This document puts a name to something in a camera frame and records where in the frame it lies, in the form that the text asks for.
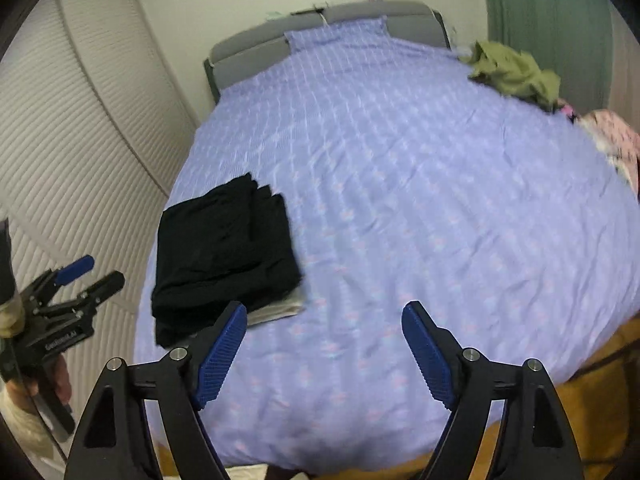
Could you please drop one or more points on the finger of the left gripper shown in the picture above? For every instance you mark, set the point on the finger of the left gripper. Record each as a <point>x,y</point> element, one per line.
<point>102,290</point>
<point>51,281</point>

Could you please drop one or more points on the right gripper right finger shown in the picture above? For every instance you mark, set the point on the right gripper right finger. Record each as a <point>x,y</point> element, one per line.
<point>534,439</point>

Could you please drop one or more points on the person's left hand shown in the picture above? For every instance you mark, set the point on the person's left hand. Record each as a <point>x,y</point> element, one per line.
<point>55,372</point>

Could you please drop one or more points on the purple floral bed cover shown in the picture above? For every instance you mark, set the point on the purple floral bed cover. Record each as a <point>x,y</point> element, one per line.
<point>405,180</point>

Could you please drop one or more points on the folded black clothes stack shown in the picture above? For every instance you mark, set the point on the folded black clothes stack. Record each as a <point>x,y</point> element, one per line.
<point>231,244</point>

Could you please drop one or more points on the grey padded headboard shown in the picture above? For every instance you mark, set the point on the grey padded headboard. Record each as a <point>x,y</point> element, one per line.
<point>246,54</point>

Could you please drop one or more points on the green curtain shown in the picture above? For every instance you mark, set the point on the green curtain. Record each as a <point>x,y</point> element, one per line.
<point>587,43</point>

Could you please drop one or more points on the white louvered wardrobe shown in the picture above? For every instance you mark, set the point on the white louvered wardrobe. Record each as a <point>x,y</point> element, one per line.
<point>93,135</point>

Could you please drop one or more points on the folded grey cloth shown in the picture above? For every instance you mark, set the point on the folded grey cloth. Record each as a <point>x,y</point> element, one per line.
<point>290,305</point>

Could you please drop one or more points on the purple floral pillow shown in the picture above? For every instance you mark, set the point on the purple floral pillow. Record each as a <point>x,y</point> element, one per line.
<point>307,39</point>

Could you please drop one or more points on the olive green jacket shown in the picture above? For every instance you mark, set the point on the olive green jacket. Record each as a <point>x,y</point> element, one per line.
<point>513,73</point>

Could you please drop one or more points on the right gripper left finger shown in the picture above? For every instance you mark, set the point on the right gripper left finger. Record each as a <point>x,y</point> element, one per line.
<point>113,439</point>

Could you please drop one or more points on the white sleeve forearm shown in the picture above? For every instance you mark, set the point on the white sleeve forearm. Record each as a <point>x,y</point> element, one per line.
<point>29,433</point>

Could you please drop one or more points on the pink patterned garment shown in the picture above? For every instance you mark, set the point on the pink patterned garment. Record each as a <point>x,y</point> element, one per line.
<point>617,141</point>

